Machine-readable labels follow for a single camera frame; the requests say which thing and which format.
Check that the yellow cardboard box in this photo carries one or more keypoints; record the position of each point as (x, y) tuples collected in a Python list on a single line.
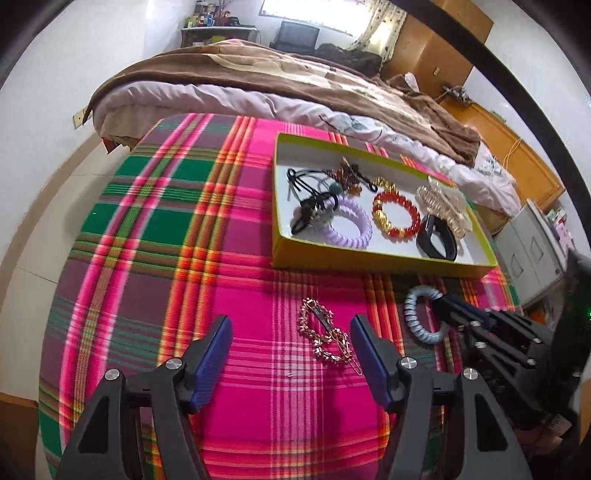
[(346, 258)]

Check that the wall socket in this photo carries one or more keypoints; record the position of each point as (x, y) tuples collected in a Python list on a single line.
[(81, 117)]

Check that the white drawer cabinet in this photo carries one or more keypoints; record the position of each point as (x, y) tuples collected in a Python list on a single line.
[(531, 249)]

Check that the stack of small boxes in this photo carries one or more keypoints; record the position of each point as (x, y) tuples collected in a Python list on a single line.
[(558, 226)]

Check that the brown blanket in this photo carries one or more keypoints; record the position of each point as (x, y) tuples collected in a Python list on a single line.
[(231, 64)]

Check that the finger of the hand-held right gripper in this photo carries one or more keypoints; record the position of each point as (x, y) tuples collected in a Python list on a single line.
[(468, 337), (466, 310)]

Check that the wooden shelf table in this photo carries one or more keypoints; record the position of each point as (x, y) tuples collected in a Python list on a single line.
[(217, 34)]

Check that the clear hair claw clip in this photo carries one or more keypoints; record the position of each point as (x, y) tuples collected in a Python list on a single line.
[(443, 203)]

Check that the brown wooden furniture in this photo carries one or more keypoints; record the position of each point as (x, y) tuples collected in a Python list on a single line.
[(18, 438)]

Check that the row of bottles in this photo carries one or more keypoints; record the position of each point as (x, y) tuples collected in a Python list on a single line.
[(207, 18)]

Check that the patterned curtain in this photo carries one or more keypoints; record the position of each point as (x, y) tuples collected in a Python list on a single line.
[(383, 27)]

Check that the black monitor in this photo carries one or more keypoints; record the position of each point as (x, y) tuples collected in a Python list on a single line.
[(298, 34)]

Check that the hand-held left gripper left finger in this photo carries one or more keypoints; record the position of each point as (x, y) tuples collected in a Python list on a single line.
[(214, 360)]

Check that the gold leaf hair clip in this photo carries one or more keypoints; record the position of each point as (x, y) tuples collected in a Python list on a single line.
[(308, 323)]

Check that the dark cloth bag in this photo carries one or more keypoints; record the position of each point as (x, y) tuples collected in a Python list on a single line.
[(351, 55)]

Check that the bed with brown blanket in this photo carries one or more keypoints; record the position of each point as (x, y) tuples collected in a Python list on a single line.
[(184, 99)]

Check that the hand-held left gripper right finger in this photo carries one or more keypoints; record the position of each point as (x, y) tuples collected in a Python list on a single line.
[(369, 355)]

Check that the wooden cabinet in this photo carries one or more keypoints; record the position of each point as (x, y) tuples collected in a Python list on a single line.
[(521, 152)]

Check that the brown beaded hair clip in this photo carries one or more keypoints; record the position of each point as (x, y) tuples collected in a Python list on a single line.
[(346, 173)]

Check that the pink plaid blanket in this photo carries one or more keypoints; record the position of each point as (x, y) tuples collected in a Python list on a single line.
[(258, 323)]

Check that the wooden wardrobe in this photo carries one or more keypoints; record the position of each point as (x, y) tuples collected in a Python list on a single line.
[(438, 50)]

